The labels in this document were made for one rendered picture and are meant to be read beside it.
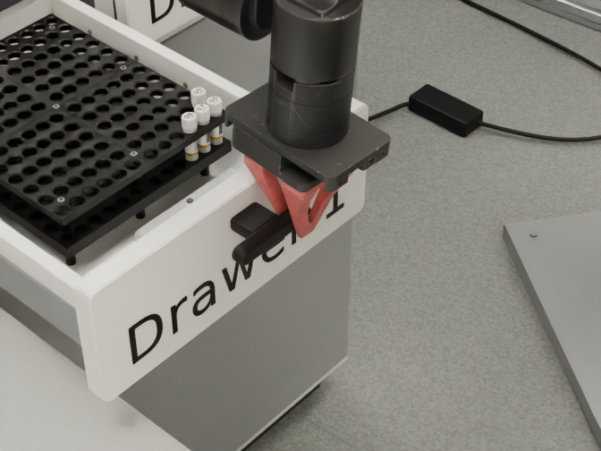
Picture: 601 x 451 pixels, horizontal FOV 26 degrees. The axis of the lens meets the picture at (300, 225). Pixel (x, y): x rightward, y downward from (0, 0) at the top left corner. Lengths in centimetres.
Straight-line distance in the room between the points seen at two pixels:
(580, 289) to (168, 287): 133
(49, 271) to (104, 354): 7
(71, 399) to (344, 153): 31
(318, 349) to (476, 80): 95
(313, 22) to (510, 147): 171
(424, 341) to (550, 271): 25
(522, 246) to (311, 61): 145
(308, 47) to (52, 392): 37
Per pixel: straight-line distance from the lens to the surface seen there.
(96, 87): 110
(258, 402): 183
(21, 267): 97
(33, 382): 105
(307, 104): 85
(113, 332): 91
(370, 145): 88
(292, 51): 83
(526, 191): 241
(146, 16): 127
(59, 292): 94
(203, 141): 106
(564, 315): 214
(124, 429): 101
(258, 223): 93
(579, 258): 224
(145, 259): 89
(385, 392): 204
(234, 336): 169
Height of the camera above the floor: 153
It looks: 42 degrees down
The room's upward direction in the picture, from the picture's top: straight up
